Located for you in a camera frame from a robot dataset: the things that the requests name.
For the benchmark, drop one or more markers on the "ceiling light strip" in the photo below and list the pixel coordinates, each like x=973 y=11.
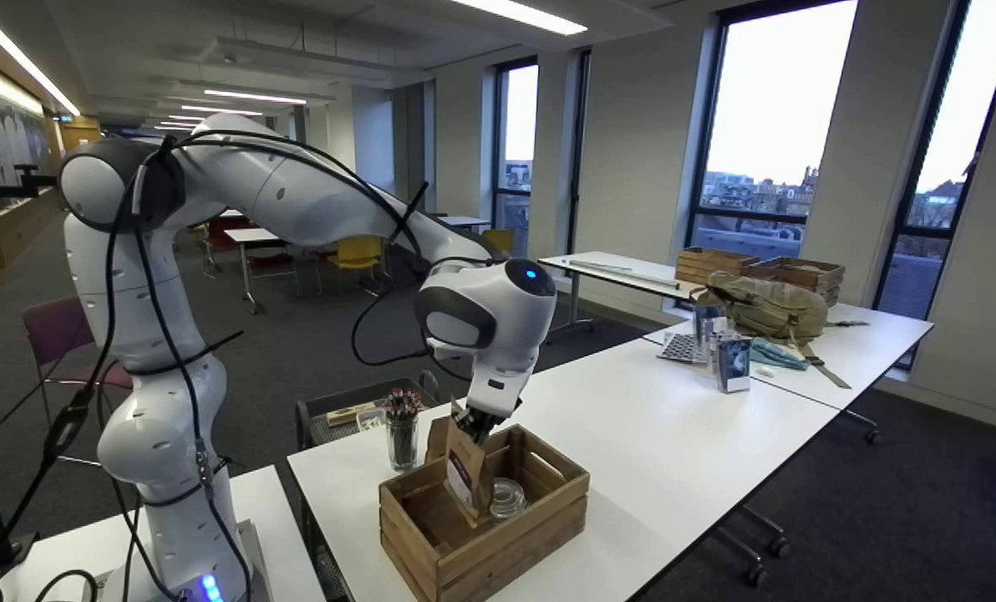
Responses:
x=222 y=111
x=254 y=98
x=525 y=13
x=18 y=53

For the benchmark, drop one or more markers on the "olive green fabric bag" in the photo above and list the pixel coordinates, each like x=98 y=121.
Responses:
x=769 y=306

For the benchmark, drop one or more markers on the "small clear stand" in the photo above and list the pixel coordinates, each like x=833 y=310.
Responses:
x=707 y=328

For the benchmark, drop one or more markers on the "yellow chair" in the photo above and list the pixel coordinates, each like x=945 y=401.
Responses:
x=360 y=253
x=500 y=241

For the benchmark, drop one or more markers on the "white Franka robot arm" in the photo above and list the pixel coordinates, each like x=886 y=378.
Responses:
x=164 y=335

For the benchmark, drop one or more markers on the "open wooden slat crate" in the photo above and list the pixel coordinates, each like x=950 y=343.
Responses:
x=500 y=555

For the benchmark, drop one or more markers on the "dark wooden crate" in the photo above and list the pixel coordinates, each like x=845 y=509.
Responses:
x=804 y=276

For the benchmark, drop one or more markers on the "purple office chair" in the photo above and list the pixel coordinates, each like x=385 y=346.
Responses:
x=57 y=335

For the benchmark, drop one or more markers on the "clear glass jar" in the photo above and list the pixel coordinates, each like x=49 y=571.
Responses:
x=510 y=503

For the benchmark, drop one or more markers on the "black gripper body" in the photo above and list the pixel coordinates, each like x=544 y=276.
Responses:
x=482 y=422

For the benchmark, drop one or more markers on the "teal flat item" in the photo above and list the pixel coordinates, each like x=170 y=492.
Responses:
x=777 y=354

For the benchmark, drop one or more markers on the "white desk with wheeled legs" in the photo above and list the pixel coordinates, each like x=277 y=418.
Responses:
x=609 y=271

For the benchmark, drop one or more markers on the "mesh pen cup with pens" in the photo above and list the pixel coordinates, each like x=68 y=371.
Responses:
x=404 y=436

